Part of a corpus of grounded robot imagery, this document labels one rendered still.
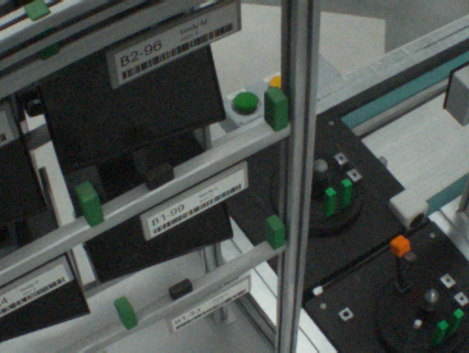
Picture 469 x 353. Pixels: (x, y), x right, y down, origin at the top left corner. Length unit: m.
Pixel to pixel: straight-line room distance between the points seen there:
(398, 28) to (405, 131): 1.60
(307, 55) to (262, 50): 0.98
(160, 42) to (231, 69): 1.04
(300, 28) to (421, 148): 0.82
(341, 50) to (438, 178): 0.38
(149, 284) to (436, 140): 0.53
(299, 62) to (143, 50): 0.13
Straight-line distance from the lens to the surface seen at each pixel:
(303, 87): 0.55
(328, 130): 1.24
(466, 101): 0.98
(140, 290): 1.21
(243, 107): 1.27
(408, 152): 1.30
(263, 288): 1.09
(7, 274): 0.54
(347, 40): 1.55
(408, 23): 2.94
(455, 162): 1.30
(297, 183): 0.64
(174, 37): 0.45
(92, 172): 0.89
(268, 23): 1.58
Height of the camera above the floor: 1.91
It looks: 53 degrees down
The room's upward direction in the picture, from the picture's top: 3 degrees counter-clockwise
